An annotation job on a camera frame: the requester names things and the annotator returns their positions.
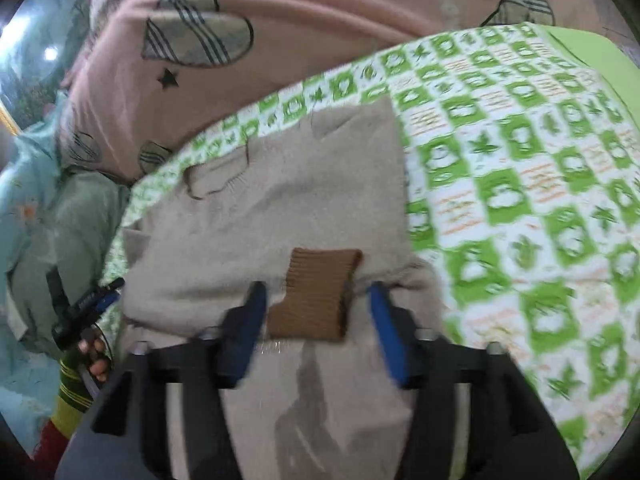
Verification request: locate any green and white checked blanket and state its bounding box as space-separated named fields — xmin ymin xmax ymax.
xmin=100 ymin=22 xmax=640 ymax=480

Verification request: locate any beige sweater with brown cuff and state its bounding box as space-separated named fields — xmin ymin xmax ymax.
xmin=120 ymin=94 xmax=451 ymax=480

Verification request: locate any grey-green cloth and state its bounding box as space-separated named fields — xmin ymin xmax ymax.
xmin=9 ymin=172 xmax=132 ymax=357

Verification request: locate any light blue floral quilt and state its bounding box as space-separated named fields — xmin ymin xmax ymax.
xmin=0 ymin=89 xmax=68 ymax=461

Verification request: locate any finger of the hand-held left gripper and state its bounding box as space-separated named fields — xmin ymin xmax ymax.
xmin=91 ymin=278 xmax=126 ymax=314

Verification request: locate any pink blanket with plaid patches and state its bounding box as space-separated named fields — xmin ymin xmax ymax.
xmin=59 ymin=0 xmax=557 ymax=187

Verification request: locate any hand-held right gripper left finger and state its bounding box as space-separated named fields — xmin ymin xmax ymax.
xmin=75 ymin=281 xmax=269 ymax=480

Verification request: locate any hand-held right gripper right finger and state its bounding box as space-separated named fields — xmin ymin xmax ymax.
xmin=367 ymin=281 xmax=576 ymax=480

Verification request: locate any person's left hand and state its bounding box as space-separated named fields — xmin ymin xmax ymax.
xmin=77 ymin=336 xmax=114 ymax=384

